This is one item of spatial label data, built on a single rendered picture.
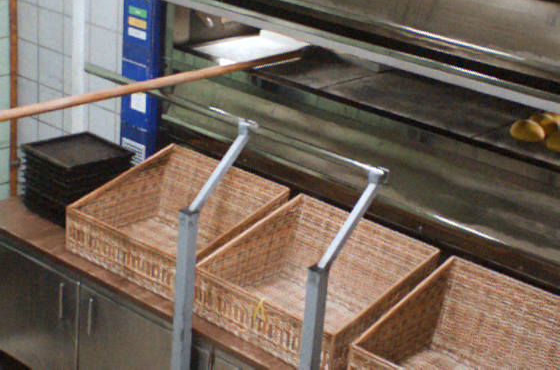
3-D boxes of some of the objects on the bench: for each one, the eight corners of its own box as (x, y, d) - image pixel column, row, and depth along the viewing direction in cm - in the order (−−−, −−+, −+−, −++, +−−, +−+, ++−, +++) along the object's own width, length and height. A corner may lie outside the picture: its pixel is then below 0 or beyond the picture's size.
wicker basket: (169, 213, 422) (173, 141, 413) (287, 265, 389) (294, 187, 379) (62, 249, 387) (63, 171, 377) (182, 309, 353) (187, 225, 344)
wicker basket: (441, 337, 350) (452, 252, 340) (619, 416, 316) (637, 323, 307) (340, 395, 314) (350, 302, 305) (527, 492, 281) (544, 389, 271)
